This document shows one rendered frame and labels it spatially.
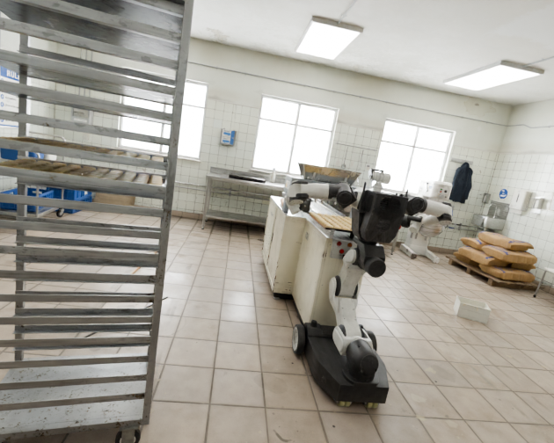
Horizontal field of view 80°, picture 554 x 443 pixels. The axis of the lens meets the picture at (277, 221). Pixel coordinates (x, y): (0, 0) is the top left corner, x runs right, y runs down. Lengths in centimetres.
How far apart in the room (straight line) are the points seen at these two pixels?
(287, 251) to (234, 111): 355
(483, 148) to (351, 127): 265
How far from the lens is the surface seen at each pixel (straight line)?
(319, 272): 246
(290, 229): 303
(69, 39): 138
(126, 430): 176
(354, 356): 208
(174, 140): 129
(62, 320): 154
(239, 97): 612
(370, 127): 652
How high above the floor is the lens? 133
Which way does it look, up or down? 11 degrees down
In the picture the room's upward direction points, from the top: 10 degrees clockwise
